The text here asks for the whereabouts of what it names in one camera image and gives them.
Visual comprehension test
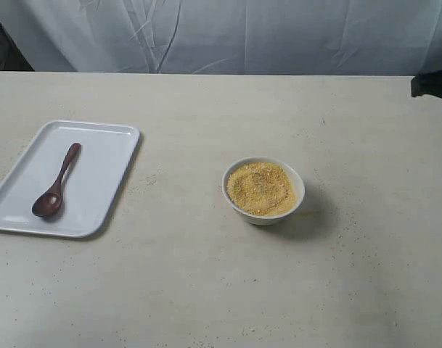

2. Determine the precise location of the white backdrop cloth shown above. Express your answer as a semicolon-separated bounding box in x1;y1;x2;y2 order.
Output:
0;0;442;75

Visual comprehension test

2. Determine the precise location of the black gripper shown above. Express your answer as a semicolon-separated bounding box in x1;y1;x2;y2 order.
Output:
411;70;442;99

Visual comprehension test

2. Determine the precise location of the white rectangular plastic tray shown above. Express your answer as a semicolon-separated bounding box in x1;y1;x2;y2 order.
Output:
0;120;140;238

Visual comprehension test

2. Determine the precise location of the white ceramic bowl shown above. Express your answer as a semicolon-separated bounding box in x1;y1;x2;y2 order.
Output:
222;157;306;226

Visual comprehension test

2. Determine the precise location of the yellow-brown powder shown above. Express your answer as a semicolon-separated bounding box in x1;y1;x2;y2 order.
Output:
226;162;297;216

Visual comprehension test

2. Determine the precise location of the dark brown wooden spoon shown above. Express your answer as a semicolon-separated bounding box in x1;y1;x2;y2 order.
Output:
31;143;81;218

